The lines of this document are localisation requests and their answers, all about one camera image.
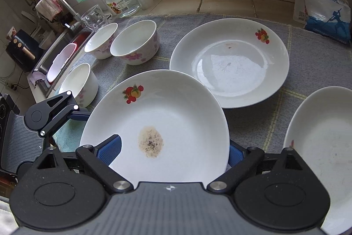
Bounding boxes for white bowl pink flowers front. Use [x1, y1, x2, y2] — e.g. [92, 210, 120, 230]
[59, 63, 98, 108]

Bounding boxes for white bowl pink flowers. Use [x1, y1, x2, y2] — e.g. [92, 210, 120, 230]
[59, 63, 98, 108]
[84, 23, 118, 60]
[110, 20, 160, 66]

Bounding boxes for white plate with brown stain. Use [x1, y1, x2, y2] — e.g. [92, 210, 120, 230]
[81, 70, 230, 185]

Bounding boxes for white plate fruit print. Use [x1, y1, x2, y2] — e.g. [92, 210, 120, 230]
[169, 18, 289, 109]
[283, 86, 352, 234]

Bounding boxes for teal cloth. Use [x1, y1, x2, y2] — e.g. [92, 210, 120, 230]
[53, 119, 86, 152]

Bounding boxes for steel sink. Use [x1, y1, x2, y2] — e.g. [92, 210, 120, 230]
[27, 27, 94, 102]

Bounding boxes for red white basin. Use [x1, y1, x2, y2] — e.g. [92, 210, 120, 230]
[47, 30, 91, 84]

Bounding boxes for black air fryer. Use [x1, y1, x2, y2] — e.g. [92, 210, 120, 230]
[5, 29, 44, 72]

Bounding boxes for metal faucet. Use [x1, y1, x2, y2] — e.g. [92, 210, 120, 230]
[35, 0, 83, 32]

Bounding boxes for clear drinking glass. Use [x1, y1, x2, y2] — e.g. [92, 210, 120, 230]
[81, 5, 109, 32]

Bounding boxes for pink white dish rag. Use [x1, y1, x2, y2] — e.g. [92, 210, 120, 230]
[35, 0, 63, 21]

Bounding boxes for grey checked cloth mat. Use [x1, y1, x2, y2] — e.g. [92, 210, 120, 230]
[54, 13, 352, 155]

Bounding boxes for blue white salt bag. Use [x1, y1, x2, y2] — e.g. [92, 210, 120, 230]
[293, 0, 351, 45]

